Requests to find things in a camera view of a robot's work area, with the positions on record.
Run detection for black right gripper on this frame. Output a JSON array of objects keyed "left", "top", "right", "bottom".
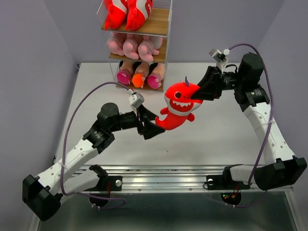
[{"left": 189, "top": 66, "right": 245, "bottom": 102}]

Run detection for pink pig plush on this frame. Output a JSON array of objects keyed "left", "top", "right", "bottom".
[
  {"left": 138, "top": 35, "right": 163, "bottom": 63},
  {"left": 107, "top": 32, "right": 126, "bottom": 56},
  {"left": 123, "top": 34, "right": 142, "bottom": 60}
]

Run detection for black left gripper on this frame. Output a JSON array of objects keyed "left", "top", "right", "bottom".
[{"left": 109, "top": 104, "right": 165, "bottom": 140}]

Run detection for boy doll pink shorts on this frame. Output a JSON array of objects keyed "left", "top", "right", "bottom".
[{"left": 116, "top": 60, "right": 134, "bottom": 85}]

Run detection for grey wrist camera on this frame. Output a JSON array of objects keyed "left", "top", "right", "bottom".
[
  {"left": 209, "top": 49, "right": 230, "bottom": 72},
  {"left": 127, "top": 89, "right": 144, "bottom": 111}
]

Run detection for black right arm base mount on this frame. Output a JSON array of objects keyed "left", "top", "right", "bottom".
[{"left": 203, "top": 165, "right": 250, "bottom": 206}]

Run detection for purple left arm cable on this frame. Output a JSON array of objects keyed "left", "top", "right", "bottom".
[{"left": 60, "top": 81, "right": 132, "bottom": 210}]

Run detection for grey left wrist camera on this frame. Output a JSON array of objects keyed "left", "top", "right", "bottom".
[{"left": 127, "top": 89, "right": 144, "bottom": 111}]

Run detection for boy doll orange shorts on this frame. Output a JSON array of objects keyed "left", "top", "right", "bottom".
[{"left": 132, "top": 62, "right": 150, "bottom": 88}]

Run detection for red fish plush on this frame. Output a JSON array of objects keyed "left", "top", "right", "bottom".
[
  {"left": 103, "top": 0, "right": 128, "bottom": 30},
  {"left": 126, "top": 0, "right": 154, "bottom": 31}
]

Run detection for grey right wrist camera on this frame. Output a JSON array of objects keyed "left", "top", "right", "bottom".
[{"left": 209, "top": 49, "right": 230, "bottom": 72}]

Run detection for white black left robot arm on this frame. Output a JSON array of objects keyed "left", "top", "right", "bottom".
[{"left": 22, "top": 103, "right": 165, "bottom": 221}]

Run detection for wooden three-tier wire shelf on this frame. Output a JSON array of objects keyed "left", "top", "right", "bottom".
[{"left": 97, "top": 0, "right": 173, "bottom": 91}]

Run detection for red shark plush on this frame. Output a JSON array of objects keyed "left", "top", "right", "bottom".
[{"left": 155, "top": 79, "right": 203, "bottom": 130}]

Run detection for aluminium mounting rail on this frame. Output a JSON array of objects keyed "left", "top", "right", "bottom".
[{"left": 38, "top": 164, "right": 293, "bottom": 194}]

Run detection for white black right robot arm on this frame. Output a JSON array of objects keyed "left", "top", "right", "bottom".
[{"left": 192, "top": 50, "right": 307, "bottom": 191}]

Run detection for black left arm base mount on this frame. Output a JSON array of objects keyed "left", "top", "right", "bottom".
[{"left": 87, "top": 165, "right": 123, "bottom": 210}]

